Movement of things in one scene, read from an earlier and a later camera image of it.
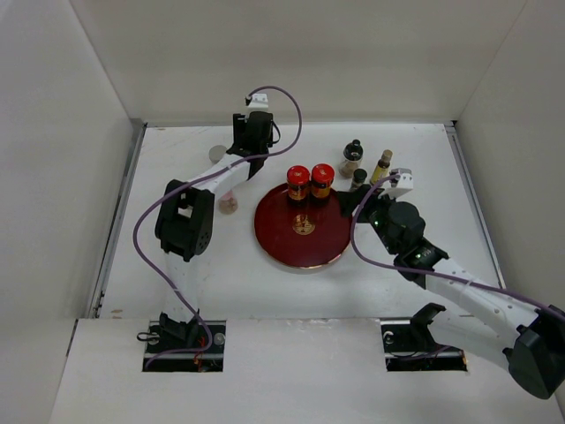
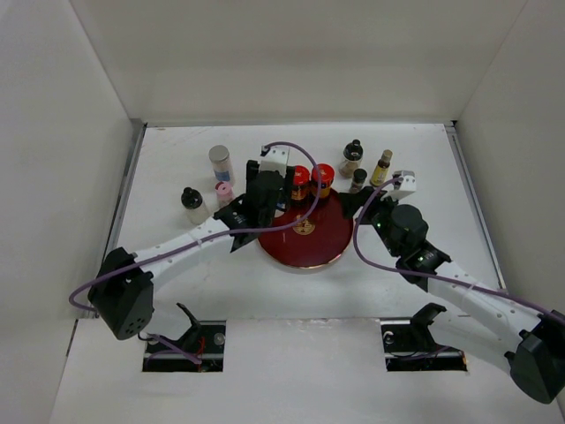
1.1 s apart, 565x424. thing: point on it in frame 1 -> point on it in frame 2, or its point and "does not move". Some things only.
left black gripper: [240, 127] -> [253, 169]
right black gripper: [345, 200] does not move
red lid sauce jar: [297, 180] does not move
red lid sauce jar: [322, 176] does not move
